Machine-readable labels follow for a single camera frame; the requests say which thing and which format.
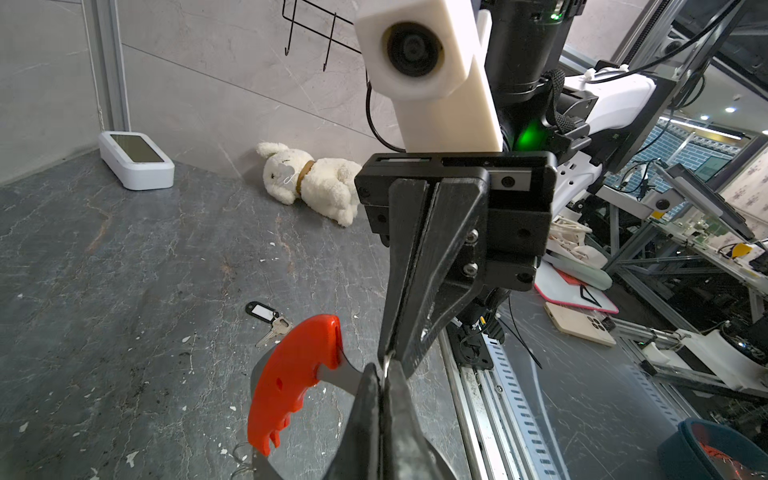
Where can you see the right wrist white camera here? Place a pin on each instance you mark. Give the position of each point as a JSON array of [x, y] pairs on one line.
[[428, 58]]

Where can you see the white plush dog toy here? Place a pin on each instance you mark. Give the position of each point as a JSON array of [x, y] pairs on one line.
[[326, 185]]

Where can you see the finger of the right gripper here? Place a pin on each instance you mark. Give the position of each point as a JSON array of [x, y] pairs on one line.
[[447, 268], [407, 199]]

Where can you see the white digital clock device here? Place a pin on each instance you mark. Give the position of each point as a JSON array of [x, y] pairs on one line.
[[136, 160]]

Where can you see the black wire hook rack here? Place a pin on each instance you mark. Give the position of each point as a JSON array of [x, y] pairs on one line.
[[329, 29]]

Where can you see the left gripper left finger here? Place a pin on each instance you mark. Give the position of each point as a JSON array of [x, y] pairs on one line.
[[359, 454]]

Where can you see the pink white pad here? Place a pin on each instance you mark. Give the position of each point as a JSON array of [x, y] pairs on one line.
[[561, 289]]

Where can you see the metal keyring holder red handle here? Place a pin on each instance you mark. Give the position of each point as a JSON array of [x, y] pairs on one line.
[[311, 353]]

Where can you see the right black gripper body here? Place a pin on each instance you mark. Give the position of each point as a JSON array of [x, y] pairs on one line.
[[521, 189]]

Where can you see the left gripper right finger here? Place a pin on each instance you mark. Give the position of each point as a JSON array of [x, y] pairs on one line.
[[404, 450]]

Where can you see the beige smartphone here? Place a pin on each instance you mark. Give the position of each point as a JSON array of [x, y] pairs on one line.
[[579, 325]]

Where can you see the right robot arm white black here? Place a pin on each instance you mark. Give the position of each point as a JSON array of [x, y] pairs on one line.
[[539, 108]]

